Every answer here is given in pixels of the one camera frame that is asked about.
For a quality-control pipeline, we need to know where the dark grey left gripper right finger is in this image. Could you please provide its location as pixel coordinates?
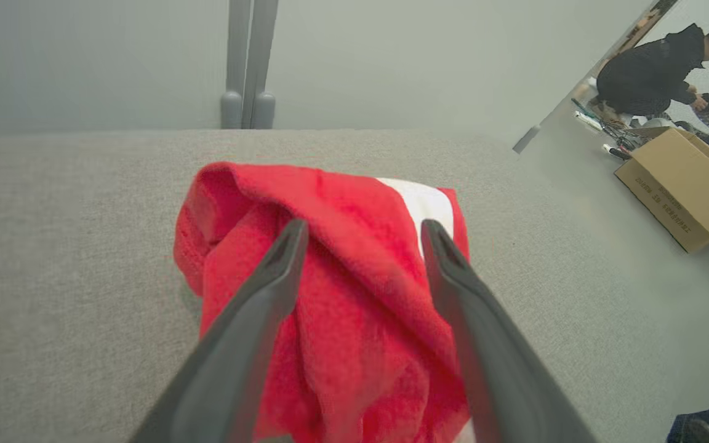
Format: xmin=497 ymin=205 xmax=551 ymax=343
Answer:
xmin=420 ymin=220 xmax=598 ymax=443

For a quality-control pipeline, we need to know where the person in black hoodie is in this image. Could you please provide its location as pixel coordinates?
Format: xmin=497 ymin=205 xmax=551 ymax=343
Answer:
xmin=596 ymin=23 xmax=709 ymax=121

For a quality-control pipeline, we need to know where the stack of red shirts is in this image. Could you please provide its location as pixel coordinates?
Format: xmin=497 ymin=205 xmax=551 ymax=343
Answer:
xmin=173 ymin=161 xmax=476 ymax=443

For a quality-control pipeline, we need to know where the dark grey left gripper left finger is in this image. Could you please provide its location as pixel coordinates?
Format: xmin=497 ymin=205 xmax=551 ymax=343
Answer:
xmin=130 ymin=218 xmax=310 ymax=443

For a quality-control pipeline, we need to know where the pile of tools and cables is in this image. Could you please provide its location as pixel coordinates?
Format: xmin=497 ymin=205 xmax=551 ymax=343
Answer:
xmin=601 ymin=118 xmax=646 ymax=162

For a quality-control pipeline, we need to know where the brown cardboard box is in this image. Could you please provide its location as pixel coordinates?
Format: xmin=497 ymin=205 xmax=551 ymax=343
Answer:
xmin=614 ymin=127 xmax=709 ymax=254

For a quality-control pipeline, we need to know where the white flat floor item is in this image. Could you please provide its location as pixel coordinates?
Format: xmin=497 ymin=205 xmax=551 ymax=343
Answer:
xmin=573 ymin=98 xmax=605 ymax=132

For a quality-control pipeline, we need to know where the grey partition post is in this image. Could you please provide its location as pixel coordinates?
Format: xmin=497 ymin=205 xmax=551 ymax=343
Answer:
xmin=220 ymin=0 xmax=252 ymax=130
xmin=242 ymin=0 xmax=279 ymax=130

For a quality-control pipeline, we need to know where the grey partition foot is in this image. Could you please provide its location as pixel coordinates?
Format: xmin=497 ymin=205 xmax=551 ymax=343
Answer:
xmin=513 ymin=125 xmax=542 ymax=154

